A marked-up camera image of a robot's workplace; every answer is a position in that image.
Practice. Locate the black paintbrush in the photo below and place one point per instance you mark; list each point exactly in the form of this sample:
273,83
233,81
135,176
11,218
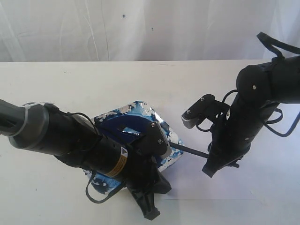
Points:
135,133

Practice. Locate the white paper sheet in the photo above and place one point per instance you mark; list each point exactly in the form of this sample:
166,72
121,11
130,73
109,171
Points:
186,176

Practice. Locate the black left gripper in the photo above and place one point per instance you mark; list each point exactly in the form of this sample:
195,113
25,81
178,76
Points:
132,166

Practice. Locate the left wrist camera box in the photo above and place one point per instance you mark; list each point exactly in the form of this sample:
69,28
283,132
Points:
154,141

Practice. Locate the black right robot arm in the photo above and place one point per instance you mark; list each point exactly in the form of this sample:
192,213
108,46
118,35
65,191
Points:
260,89

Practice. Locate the white backdrop cloth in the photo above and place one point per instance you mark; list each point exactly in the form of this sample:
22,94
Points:
132,30

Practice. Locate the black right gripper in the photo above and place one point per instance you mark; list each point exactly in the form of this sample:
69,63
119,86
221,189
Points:
233,138

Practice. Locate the white square paint-stained dish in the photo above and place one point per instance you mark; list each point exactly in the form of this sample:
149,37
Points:
135,115

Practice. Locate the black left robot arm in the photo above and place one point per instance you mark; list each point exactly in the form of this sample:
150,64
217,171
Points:
76,141

